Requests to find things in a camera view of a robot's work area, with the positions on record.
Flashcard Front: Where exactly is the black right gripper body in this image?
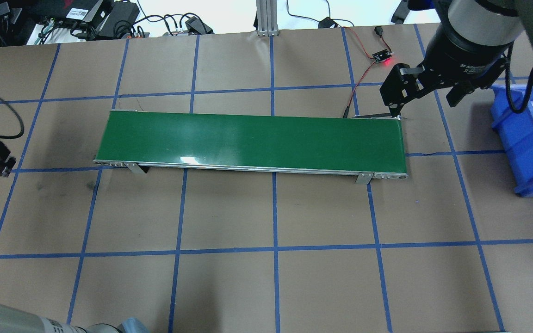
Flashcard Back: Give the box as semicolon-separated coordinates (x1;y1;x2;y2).
379;55;508;107

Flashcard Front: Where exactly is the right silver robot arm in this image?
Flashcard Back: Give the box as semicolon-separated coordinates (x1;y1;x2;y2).
379;0;533;117

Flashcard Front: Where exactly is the green conveyor belt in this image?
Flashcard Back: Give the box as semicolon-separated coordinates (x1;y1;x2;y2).
93;110;409;184

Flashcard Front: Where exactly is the small red-lit sensor board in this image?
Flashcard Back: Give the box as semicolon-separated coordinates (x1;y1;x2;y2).
372;49;393;65

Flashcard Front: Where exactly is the blue plastic bin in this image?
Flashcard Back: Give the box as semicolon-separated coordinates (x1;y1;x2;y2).
489;82;533;200

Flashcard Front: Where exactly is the black power adapter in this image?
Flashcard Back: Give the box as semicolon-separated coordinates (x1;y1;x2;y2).
317;17;339;28

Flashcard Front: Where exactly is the aluminium frame post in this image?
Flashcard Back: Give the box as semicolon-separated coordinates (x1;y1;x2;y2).
255;0;279;37

